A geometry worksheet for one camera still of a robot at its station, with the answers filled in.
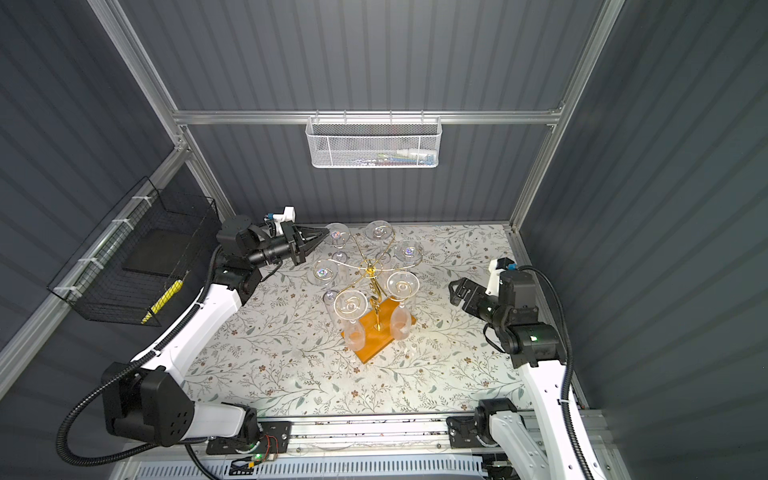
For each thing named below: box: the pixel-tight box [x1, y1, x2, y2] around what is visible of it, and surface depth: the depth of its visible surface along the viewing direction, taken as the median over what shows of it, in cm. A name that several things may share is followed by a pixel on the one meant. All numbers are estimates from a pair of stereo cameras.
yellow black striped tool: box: [140, 280, 183, 325], surface depth 70 cm
